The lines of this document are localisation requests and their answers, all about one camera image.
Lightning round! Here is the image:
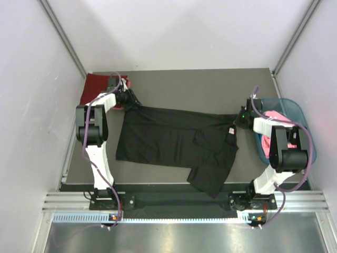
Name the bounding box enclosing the left aluminium corner post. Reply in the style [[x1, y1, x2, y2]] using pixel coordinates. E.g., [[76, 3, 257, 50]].
[[38, 0, 87, 78]]

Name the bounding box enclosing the black t shirt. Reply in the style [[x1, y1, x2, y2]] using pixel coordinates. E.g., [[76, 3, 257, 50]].
[[116, 105, 239, 198]]

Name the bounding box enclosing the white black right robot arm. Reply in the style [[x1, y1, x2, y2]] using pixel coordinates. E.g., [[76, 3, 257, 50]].
[[232, 106, 313, 209]]

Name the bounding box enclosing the folded dark red t shirt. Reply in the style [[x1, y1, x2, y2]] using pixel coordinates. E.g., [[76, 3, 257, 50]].
[[76, 74, 128, 113]]

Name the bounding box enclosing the teal plastic laundry basket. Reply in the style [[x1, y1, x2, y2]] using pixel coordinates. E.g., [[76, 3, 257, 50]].
[[255, 98, 309, 164]]

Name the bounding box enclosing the aluminium corner post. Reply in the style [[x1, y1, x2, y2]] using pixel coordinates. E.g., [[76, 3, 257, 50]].
[[38, 0, 87, 78], [272, 0, 323, 77]]

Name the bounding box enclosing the grey slotted cable duct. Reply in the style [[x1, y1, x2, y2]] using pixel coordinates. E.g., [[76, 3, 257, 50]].
[[53, 212, 262, 224]]

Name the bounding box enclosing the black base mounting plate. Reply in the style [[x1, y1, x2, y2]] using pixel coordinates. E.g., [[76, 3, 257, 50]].
[[85, 183, 277, 218]]

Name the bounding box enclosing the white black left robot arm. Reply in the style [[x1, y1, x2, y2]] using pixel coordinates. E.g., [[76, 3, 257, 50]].
[[75, 89, 140, 209]]

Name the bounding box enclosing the right aluminium corner post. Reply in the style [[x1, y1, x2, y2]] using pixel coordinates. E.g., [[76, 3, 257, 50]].
[[272, 0, 323, 77]]

